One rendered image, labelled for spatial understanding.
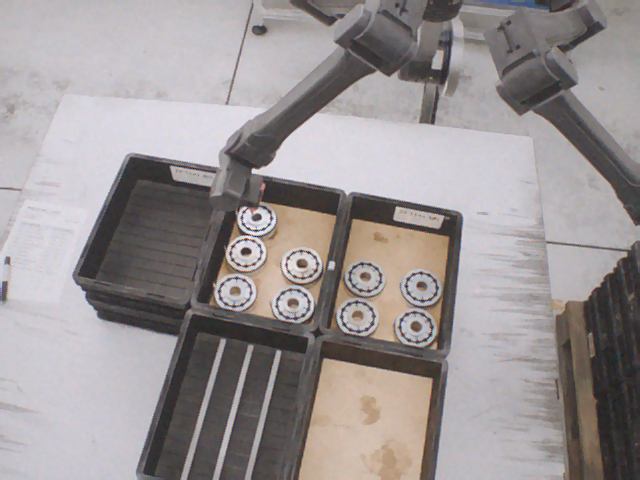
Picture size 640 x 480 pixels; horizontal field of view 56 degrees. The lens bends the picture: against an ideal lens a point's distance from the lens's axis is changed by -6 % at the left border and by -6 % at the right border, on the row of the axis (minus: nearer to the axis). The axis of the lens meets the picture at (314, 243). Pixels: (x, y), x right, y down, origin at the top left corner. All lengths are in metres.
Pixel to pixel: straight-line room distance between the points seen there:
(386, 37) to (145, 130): 1.28
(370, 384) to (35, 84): 2.50
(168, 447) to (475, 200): 1.13
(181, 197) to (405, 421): 0.83
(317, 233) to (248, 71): 1.73
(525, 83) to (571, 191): 2.06
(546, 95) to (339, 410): 0.82
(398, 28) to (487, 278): 1.02
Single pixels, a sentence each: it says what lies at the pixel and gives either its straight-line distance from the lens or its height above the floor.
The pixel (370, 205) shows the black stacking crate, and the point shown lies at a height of 0.90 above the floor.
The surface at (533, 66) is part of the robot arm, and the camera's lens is 1.00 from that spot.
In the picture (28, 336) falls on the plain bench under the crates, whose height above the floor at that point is 0.70.
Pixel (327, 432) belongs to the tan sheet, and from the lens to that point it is 1.44.
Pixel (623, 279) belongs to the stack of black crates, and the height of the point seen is 0.49.
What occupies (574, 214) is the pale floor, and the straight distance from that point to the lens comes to 2.97.
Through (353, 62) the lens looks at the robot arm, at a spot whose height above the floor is 1.58.
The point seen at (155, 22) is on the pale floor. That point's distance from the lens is 3.63.
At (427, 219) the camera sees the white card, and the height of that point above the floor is 0.89.
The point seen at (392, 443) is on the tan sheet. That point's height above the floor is 0.83.
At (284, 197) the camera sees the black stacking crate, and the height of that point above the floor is 0.87.
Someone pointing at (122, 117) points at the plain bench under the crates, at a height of 0.70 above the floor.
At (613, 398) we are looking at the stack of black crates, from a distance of 2.30.
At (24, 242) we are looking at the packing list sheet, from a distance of 1.95.
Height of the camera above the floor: 2.23
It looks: 59 degrees down
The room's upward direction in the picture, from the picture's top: 3 degrees clockwise
